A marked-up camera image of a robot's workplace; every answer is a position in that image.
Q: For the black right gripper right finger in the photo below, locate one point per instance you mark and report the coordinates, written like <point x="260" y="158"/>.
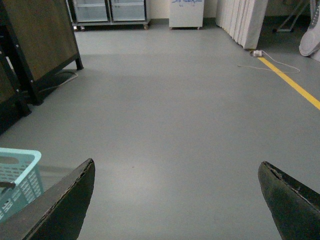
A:
<point x="295" y="208"/>

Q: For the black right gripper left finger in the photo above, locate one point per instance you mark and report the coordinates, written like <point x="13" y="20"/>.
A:
<point x="59" y="213"/>

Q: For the light blue plastic basket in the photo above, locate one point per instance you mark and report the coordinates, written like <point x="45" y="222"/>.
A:
<point x="20" y="180"/>

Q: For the white standing fan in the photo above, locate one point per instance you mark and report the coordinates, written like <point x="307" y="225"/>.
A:
<point x="310" y="41"/>

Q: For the white folded partition panels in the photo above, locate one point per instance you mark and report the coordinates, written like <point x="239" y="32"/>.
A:
<point x="242" y="20"/>

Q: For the glass door display fridge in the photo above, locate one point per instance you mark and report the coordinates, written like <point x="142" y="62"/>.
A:
<point x="92" y="13"/>

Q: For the white chest freezer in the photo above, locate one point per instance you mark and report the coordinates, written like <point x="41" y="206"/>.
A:
<point x="186" y="13"/>

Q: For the wooden shelf unit black frame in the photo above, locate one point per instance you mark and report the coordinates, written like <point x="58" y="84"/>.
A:
<point x="37" y="41"/>

